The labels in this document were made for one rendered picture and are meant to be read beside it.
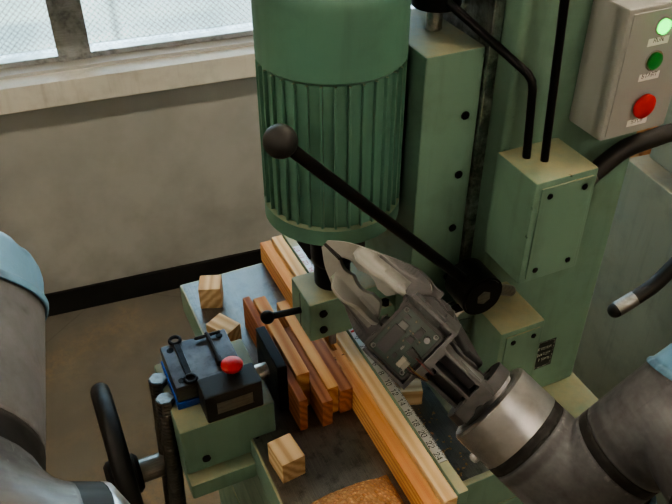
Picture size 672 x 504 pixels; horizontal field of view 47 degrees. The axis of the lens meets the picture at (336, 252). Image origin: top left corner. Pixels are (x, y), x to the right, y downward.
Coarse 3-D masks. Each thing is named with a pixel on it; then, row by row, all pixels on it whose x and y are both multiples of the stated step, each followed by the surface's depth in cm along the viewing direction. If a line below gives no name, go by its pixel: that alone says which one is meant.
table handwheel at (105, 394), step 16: (96, 384) 114; (96, 400) 109; (112, 400) 109; (96, 416) 107; (112, 416) 106; (112, 432) 104; (112, 448) 103; (112, 464) 102; (128, 464) 102; (144, 464) 115; (160, 464) 115; (112, 480) 112; (128, 480) 102; (144, 480) 114; (128, 496) 101
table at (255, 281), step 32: (192, 288) 135; (224, 288) 135; (256, 288) 135; (192, 320) 132; (256, 352) 123; (288, 416) 112; (352, 416) 112; (256, 448) 108; (320, 448) 108; (352, 448) 108; (192, 480) 107; (224, 480) 109; (320, 480) 104; (352, 480) 104
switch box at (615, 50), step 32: (608, 0) 84; (640, 0) 84; (608, 32) 85; (640, 32) 84; (608, 64) 87; (640, 64) 87; (576, 96) 93; (608, 96) 88; (640, 96) 90; (608, 128) 90; (640, 128) 93
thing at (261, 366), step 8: (256, 328) 113; (264, 328) 113; (256, 336) 114; (264, 336) 112; (264, 344) 111; (272, 344) 111; (264, 352) 112; (272, 352) 109; (264, 360) 113; (272, 360) 108; (280, 360) 108; (256, 368) 111; (264, 368) 112; (272, 368) 110; (280, 368) 107; (264, 376) 112; (272, 376) 111; (280, 376) 108; (272, 384) 112; (280, 384) 109; (272, 392) 114; (280, 392) 110; (280, 400) 111; (288, 400) 112; (280, 408) 112
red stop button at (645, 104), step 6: (642, 96) 89; (648, 96) 89; (654, 96) 90; (636, 102) 89; (642, 102) 89; (648, 102) 89; (654, 102) 90; (636, 108) 89; (642, 108) 89; (648, 108) 90; (636, 114) 90; (642, 114) 90; (648, 114) 90
